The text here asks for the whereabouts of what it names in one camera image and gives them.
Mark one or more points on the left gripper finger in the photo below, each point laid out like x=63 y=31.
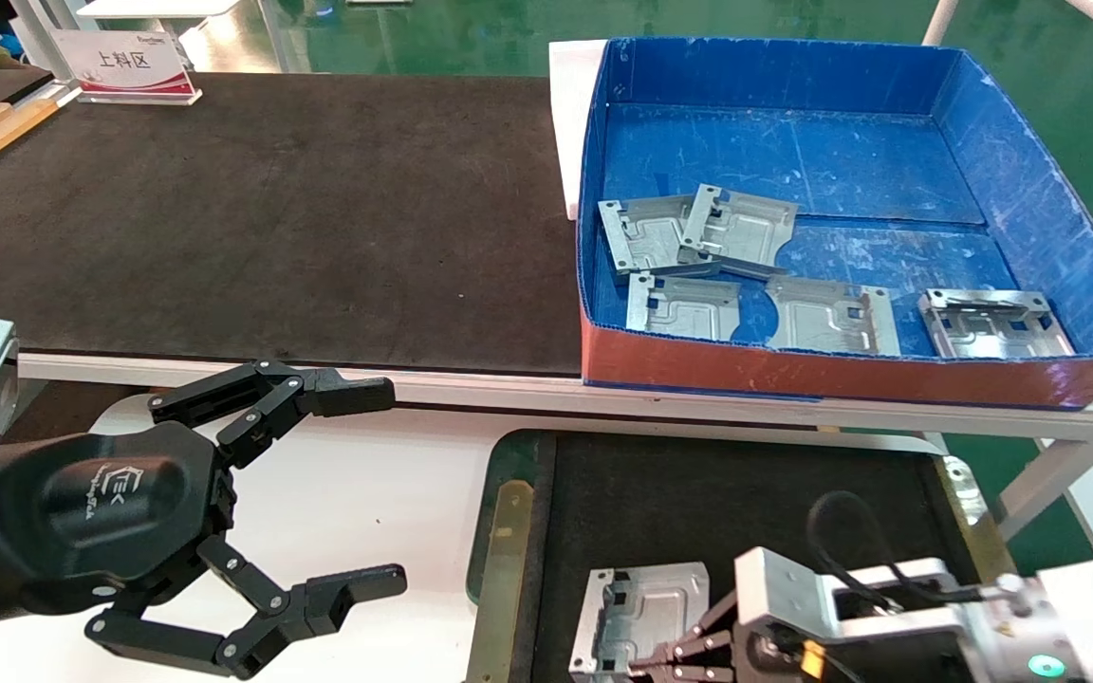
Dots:
x=271 y=389
x=305 y=602

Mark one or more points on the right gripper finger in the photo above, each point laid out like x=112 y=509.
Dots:
x=698 y=673
x=713 y=640

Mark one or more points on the blue box with brown sides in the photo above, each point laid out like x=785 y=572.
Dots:
x=793 y=142

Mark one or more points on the white metal railing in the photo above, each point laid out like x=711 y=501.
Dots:
x=34 y=28

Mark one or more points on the stamped grey metal plate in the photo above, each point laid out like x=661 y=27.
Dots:
x=983 y=332
x=646 y=232
x=826 y=318
x=741 y=228
x=641 y=607
x=679 y=313

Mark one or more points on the white table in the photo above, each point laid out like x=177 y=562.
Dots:
x=157 y=8

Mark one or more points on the white red sign placard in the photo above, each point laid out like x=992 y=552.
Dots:
x=124 y=62

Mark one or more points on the aluminium conveyor frame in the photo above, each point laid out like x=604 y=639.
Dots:
x=471 y=387

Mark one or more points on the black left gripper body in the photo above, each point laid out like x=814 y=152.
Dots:
x=101 y=512

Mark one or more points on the black foam lined tray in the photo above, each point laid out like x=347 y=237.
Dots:
x=679 y=503

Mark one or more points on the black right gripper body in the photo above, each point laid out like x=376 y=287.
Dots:
x=784 y=664

